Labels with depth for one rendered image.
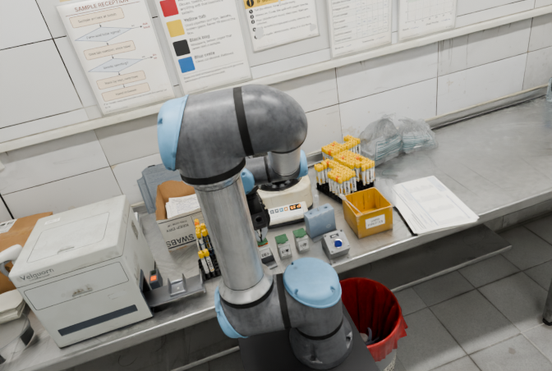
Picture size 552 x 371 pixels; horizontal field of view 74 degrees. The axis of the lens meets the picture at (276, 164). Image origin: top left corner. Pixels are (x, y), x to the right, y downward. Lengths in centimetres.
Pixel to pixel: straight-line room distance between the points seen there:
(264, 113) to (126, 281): 76
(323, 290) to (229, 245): 22
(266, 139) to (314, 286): 35
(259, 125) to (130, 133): 111
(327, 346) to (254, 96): 58
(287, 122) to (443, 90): 152
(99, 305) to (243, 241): 64
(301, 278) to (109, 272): 57
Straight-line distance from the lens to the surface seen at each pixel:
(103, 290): 120
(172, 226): 142
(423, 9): 186
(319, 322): 84
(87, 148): 167
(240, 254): 71
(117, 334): 129
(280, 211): 142
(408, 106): 195
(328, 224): 133
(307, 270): 82
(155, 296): 127
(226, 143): 57
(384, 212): 131
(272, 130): 57
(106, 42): 153
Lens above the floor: 175
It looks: 28 degrees down
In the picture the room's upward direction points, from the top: 11 degrees counter-clockwise
